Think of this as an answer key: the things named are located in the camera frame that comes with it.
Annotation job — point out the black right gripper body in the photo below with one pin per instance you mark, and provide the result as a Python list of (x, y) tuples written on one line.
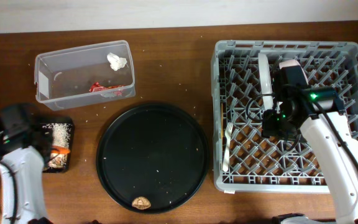
[(274, 125)]

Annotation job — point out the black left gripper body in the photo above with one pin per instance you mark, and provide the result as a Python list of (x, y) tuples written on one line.
[(49, 131)]

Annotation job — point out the orange carrot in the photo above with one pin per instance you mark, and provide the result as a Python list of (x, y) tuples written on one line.
[(60, 150)]

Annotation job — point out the grey plate with food scraps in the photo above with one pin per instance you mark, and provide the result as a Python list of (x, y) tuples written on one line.
[(265, 81)]

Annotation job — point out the white plastic fork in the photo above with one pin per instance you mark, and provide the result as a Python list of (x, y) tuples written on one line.
[(228, 134)]

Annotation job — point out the wooden chopstick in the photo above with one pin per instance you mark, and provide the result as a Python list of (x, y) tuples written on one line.
[(221, 120)]

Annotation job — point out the round black serving tray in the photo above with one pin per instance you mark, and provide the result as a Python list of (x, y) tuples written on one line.
[(156, 151)]

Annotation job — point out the brown mushroom piece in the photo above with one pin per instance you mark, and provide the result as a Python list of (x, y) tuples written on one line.
[(141, 203)]

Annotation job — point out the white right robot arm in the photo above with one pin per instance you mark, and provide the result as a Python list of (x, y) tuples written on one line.
[(296, 110)]

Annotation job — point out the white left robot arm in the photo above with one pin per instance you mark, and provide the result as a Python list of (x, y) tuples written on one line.
[(25, 150)]

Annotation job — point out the black rectangular waste bin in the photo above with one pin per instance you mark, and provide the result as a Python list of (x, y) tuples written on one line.
[(55, 119)]

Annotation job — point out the grey plastic dishwasher rack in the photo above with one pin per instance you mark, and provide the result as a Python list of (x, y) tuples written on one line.
[(258, 164)]

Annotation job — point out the clear plastic waste bin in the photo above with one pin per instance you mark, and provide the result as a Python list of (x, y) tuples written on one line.
[(64, 77)]

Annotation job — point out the pile of rice and peanut shells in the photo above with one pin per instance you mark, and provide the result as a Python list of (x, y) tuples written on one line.
[(61, 138)]

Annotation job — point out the red snack wrapper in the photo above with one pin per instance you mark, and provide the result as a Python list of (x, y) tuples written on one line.
[(114, 90)]

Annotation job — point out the crumpled white tissue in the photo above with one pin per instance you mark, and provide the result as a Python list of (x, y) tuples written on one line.
[(116, 62)]

